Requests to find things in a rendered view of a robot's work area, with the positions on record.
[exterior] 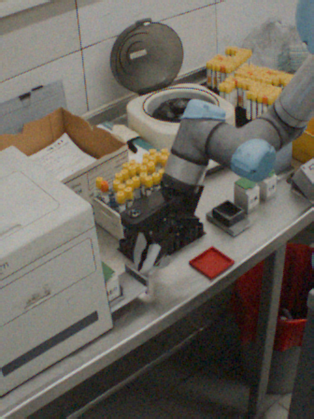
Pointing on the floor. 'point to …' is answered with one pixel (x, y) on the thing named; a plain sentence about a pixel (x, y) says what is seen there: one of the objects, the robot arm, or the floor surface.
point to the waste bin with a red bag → (303, 267)
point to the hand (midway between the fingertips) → (138, 274)
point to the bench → (174, 297)
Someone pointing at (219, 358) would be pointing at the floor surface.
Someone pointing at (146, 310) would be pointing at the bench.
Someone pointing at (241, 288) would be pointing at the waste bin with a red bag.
